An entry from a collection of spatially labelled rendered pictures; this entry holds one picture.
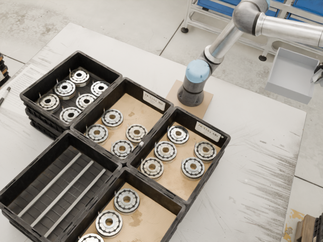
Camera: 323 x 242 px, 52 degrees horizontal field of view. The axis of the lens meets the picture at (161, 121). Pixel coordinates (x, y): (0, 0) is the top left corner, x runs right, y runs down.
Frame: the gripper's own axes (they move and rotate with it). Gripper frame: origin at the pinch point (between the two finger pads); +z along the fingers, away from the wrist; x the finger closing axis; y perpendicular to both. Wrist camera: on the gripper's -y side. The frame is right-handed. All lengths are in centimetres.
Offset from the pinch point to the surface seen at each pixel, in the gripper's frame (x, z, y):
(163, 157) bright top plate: -44, 36, 54
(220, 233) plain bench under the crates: -6, 41, 70
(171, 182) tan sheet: -37, 37, 62
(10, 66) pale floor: -172, 165, -30
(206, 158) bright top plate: -27, 31, 47
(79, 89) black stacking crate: -94, 55, 32
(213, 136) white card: -28, 29, 35
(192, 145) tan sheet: -34, 36, 41
